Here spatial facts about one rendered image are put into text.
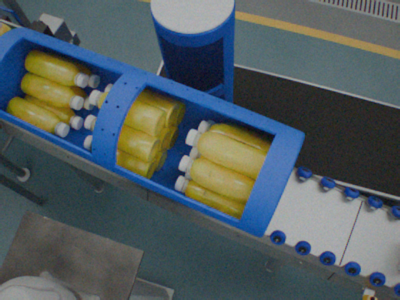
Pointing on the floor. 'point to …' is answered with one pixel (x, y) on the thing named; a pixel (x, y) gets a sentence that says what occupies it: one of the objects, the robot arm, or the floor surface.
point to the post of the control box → (20, 190)
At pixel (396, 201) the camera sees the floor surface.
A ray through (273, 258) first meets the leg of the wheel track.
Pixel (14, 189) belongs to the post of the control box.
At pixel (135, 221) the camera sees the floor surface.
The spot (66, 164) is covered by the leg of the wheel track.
